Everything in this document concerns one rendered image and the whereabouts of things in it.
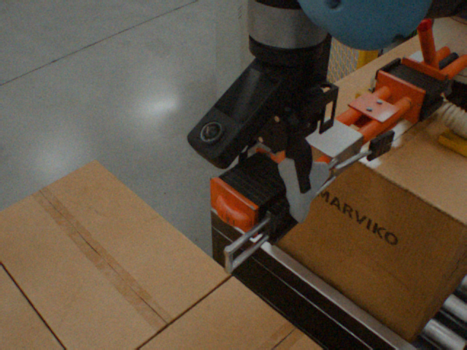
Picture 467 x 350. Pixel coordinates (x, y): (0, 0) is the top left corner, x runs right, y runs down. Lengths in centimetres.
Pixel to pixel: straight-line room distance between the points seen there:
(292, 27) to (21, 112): 253
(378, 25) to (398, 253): 65
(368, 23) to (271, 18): 14
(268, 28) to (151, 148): 199
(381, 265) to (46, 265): 79
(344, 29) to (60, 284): 102
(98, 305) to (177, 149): 135
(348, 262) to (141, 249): 51
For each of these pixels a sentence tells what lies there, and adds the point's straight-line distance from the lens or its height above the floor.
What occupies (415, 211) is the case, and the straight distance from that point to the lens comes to 84.
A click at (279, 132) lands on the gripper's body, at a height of 119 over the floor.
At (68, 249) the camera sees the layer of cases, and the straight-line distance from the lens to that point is 128.
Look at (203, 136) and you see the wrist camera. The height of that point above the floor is 121.
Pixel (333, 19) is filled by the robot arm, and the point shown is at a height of 137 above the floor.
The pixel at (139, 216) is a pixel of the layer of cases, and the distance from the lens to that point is 131.
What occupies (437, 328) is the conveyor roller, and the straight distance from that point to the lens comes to 117.
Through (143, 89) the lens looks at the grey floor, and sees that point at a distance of 285.
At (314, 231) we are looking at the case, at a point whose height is 72.
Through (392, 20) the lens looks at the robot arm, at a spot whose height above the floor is 136.
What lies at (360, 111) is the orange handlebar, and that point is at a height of 109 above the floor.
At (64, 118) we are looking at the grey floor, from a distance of 273.
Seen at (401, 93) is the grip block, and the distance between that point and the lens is 78.
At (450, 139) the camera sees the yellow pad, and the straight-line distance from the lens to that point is 93.
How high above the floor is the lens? 148
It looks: 42 degrees down
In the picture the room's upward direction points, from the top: straight up
